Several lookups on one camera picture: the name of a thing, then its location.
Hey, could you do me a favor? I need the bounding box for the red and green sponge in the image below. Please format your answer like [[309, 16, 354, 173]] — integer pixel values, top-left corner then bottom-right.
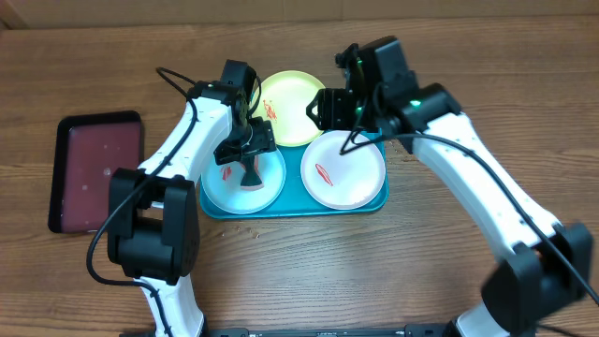
[[240, 156, 264, 191]]

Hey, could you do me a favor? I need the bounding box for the yellow-green plate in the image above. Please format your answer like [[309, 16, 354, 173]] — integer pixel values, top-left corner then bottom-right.
[[252, 70, 325, 147]]

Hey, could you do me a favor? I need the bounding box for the light blue plate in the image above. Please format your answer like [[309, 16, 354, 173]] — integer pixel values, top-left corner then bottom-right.
[[199, 150, 286, 218]]

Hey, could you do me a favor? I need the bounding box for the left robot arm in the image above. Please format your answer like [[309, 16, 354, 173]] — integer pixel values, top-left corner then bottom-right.
[[96, 60, 276, 336]]

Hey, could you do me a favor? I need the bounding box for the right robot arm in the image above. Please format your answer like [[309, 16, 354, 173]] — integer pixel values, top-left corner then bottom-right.
[[306, 36, 595, 336]]

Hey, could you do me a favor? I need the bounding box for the teal plastic serving tray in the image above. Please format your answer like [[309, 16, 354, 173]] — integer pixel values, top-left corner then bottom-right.
[[215, 143, 389, 219]]

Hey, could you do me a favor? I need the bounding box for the black tray with maroon liner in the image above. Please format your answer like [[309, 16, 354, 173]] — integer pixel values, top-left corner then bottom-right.
[[48, 110, 143, 233]]

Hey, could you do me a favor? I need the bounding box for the white plate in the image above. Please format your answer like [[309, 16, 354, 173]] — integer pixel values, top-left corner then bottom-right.
[[300, 131, 387, 211]]

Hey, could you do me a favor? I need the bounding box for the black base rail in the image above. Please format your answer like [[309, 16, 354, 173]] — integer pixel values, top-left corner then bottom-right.
[[200, 323, 459, 337]]

